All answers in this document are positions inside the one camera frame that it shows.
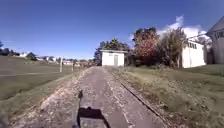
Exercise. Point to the small white shed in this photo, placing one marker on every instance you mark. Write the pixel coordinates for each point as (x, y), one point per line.
(108, 58)

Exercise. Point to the grey gravel concrete path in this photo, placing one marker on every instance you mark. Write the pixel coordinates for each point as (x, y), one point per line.
(96, 81)

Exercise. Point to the group of trees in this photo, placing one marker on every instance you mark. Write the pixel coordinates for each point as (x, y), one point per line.
(146, 45)

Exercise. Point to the grass verge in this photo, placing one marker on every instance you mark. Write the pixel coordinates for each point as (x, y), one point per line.
(180, 90)

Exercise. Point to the distant dark trees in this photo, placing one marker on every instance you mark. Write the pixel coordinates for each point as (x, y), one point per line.
(31, 56)

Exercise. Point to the white building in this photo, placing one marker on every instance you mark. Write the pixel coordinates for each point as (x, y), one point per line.
(195, 55)

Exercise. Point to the grass field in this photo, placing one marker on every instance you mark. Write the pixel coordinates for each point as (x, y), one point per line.
(30, 81)

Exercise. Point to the grey building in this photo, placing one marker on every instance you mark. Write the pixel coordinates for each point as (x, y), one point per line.
(218, 46)

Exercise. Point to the white post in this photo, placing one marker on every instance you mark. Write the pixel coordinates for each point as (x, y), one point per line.
(72, 66)
(60, 65)

